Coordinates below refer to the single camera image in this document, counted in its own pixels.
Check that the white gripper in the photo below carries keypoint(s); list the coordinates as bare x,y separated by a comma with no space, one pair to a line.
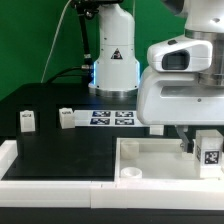
178,99

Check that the white square tabletop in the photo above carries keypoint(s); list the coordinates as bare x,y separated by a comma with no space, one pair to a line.
155,158

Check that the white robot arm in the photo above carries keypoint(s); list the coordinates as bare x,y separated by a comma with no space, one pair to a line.
116,72

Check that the white U-shaped fence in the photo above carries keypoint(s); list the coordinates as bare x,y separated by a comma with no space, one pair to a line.
120,193

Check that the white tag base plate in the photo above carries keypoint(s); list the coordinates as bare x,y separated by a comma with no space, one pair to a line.
106,118

